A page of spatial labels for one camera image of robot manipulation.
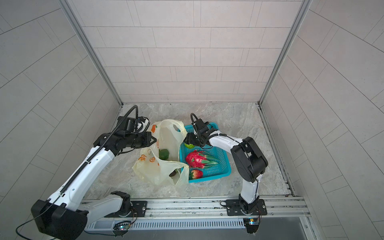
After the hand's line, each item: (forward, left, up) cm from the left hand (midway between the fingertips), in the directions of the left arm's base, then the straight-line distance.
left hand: (159, 138), depth 75 cm
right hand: (+7, -14, -15) cm, 22 cm away
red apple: (-13, -19, -15) cm, 27 cm away
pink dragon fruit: (-6, -21, -11) cm, 24 cm away
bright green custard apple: (+2, -15, -12) cm, 19 cm away
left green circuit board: (-36, +13, -16) cm, 41 cm away
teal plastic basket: (-10, -33, -16) cm, 38 cm away
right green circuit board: (-34, -45, -18) cm, 59 cm away
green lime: (-2, -1, -13) cm, 13 cm away
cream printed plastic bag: (-13, -2, 0) cm, 13 cm away
